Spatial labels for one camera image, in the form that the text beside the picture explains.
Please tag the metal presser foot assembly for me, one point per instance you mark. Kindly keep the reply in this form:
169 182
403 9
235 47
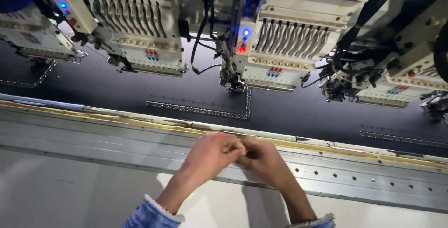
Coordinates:
435 105

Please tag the blue fleece-lined left sleeve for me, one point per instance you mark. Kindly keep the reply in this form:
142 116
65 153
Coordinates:
150 215

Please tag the person's left fingers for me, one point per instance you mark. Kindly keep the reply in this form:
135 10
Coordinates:
233 148

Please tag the person's left hand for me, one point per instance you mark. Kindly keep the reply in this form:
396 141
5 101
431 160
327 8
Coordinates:
206 154

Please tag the blue fleece-lined sleeve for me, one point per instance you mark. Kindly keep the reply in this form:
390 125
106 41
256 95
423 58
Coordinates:
150 215
315 222

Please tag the long metal frame rail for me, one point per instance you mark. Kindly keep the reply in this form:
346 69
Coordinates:
105 133

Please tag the person's right hand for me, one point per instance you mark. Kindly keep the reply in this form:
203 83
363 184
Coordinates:
267 165

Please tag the blue fleece-lined right sleeve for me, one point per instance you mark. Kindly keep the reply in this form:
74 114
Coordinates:
315 222

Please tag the person's right fingers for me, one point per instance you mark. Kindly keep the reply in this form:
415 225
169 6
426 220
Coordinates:
246 156

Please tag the white embroidery machine head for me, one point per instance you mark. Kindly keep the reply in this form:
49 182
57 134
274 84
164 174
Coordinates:
140 21
31 37
402 56
290 32

